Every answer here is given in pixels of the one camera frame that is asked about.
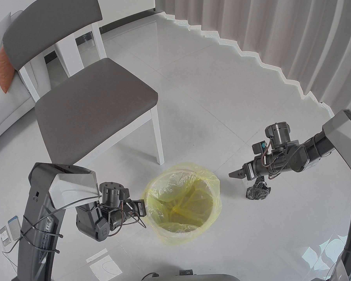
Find grey seat white chair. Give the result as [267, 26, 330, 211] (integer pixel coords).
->
[2, 0, 165, 166]

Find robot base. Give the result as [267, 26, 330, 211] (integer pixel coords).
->
[161, 269, 237, 281]

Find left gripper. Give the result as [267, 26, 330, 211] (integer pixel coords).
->
[110, 207, 147, 227]

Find pale grey sofa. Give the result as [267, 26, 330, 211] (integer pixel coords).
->
[0, 11, 37, 149]

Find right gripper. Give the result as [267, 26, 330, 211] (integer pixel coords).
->
[229, 154, 272, 181]

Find white curtain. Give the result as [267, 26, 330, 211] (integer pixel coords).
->
[153, 0, 351, 118]

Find yellow plastic bag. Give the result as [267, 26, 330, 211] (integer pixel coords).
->
[143, 163, 223, 246]

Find black plastic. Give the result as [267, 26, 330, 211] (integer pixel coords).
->
[246, 177, 272, 201]

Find orange cushion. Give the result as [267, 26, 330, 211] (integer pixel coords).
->
[0, 46, 16, 94]

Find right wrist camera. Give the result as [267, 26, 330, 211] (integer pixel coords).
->
[252, 141, 267, 156]

